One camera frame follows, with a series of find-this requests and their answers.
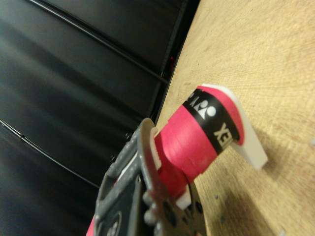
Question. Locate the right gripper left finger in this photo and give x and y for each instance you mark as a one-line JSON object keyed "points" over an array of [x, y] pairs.
{"points": [[134, 147]]}

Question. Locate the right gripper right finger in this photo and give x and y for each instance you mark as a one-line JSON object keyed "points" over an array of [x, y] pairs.
{"points": [[157, 196]]}

